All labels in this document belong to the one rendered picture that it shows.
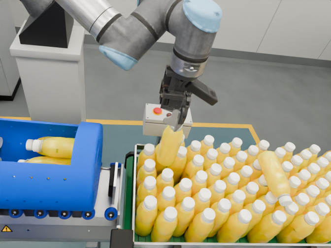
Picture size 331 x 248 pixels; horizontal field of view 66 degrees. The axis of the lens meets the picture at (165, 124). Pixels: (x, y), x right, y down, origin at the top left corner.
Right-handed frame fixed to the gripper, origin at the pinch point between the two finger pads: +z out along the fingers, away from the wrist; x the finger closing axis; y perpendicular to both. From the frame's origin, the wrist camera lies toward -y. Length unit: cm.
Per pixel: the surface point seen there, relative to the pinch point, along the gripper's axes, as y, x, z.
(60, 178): 32.3, 17.2, 8.2
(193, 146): -11.0, -5.3, 16.6
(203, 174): -12.7, 7.3, 16.6
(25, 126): 50, -7, 15
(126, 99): 13, -161, 127
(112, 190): 18.2, 10.4, 24.6
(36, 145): 43.4, 2.2, 13.4
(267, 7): -164, -289, 45
